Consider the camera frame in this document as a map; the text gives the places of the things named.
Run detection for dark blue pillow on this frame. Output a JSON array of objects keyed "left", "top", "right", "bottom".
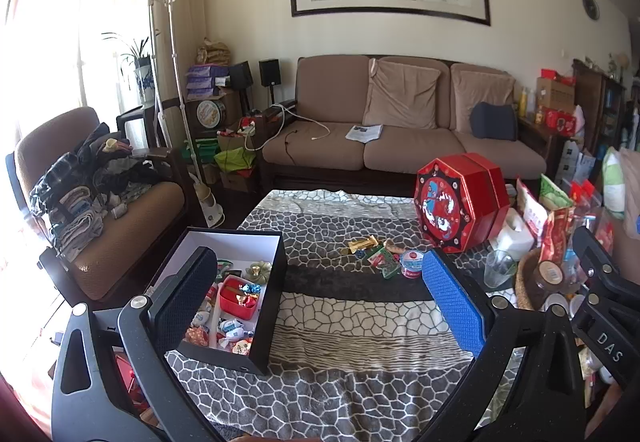
[{"left": 470, "top": 102, "right": 518, "bottom": 141}]

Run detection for green snack packet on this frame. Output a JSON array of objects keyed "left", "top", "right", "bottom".
[{"left": 369, "top": 247, "right": 401, "bottom": 279}]

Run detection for tan sofa cushion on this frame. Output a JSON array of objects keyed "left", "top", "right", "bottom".
[
  {"left": 362, "top": 59, "right": 443, "bottom": 130},
  {"left": 450, "top": 69, "right": 517, "bottom": 133}
]

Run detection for red white pudding cup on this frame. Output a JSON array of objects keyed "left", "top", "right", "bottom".
[{"left": 399, "top": 250, "right": 426, "bottom": 279}]

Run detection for yellow bags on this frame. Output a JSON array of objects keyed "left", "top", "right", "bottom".
[{"left": 196, "top": 38, "right": 232, "bottom": 66}]

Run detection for red octagonal gift box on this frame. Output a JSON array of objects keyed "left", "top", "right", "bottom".
[{"left": 413, "top": 153, "right": 512, "bottom": 255}]

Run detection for woven basket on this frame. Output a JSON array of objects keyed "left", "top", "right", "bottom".
[{"left": 515, "top": 247, "right": 586, "bottom": 313}]

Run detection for white tissue pack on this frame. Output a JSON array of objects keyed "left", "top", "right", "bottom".
[{"left": 492, "top": 212, "right": 536, "bottom": 260}]

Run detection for green shopping bag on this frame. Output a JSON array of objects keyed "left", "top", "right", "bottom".
[{"left": 214, "top": 147, "right": 257, "bottom": 173}]

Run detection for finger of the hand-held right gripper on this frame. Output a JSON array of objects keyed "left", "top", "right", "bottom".
[{"left": 572, "top": 226, "right": 631, "bottom": 295}]

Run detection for green snack bag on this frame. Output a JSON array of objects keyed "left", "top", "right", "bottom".
[{"left": 539, "top": 173, "right": 575, "bottom": 213}]

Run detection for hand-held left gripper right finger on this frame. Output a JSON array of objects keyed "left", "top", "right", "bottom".
[{"left": 421, "top": 248, "right": 587, "bottom": 442}]

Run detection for black rectangular box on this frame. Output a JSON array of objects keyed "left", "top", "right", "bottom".
[{"left": 141, "top": 228, "right": 288, "bottom": 377}]

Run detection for round cookie tin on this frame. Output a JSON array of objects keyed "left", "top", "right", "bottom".
[{"left": 196, "top": 98, "right": 227, "bottom": 130}]

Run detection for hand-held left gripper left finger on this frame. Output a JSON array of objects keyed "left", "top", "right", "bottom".
[{"left": 51, "top": 246, "right": 236, "bottom": 442}]

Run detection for pile of wrapped candies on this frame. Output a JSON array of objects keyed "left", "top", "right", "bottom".
[{"left": 185, "top": 259, "right": 273, "bottom": 355}]

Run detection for clear drinking glass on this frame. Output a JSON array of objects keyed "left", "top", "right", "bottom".
[{"left": 482, "top": 249, "right": 517, "bottom": 290}]

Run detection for stack of purple packets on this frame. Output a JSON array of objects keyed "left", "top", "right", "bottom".
[{"left": 186, "top": 63, "right": 231, "bottom": 101}]

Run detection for cardboard box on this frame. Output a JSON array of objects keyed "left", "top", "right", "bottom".
[{"left": 536, "top": 76, "right": 576, "bottom": 115}]

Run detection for folded newspaper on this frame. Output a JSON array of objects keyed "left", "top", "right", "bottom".
[{"left": 345, "top": 124, "right": 385, "bottom": 144}]

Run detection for pile of clothes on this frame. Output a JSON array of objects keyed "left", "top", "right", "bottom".
[{"left": 29, "top": 122, "right": 161, "bottom": 263}]

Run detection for white garment steamer stand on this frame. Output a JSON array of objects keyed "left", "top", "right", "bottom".
[{"left": 142, "top": 0, "right": 226, "bottom": 228}]

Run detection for grey pebble-pattern blanket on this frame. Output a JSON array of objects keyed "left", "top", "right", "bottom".
[{"left": 165, "top": 189, "right": 531, "bottom": 442}]

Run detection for green potted plant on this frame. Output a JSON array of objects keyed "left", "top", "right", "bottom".
[{"left": 102, "top": 32, "right": 151, "bottom": 70}]

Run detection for red white snack bag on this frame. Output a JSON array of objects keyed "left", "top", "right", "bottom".
[{"left": 515, "top": 177, "right": 551, "bottom": 243}]

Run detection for brown three-seat sofa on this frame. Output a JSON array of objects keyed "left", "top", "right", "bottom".
[{"left": 260, "top": 54, "right": 563, "bottom": 195}]

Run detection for blue white porcelain vase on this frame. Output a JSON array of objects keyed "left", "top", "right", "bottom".
[{"left": 133, "top": 64, "right": 156, "bottom": 105}]

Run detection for small red plastic tray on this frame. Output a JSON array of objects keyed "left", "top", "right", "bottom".
[{"left": 216, "top": 274, "right": 263, "bottom": 321}]

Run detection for black speaker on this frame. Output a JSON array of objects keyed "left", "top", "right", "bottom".
[
  {"left": 259, "top": 58, "right": 282, "bottom": 87},
  {"left": 229, "top": 61, "right": 254, "bottom": 90}
]

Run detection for red foil snack bag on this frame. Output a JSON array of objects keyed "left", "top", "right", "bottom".
[{"left": 540, "top": 207, "right": 576, "bottom": 268}]

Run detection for dark wooden shelf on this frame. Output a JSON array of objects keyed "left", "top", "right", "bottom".
[{"left": 570, "top": 58, "right": 628, "bottom": 158}]

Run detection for brown armchair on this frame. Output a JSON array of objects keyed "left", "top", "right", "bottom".
[{"left": 5, "top": 106, "right": 188, "bottom": 303}]

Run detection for white cable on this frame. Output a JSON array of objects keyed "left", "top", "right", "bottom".
[{"left": 272, "top": 104, "right": 333, "bottom": 143}]

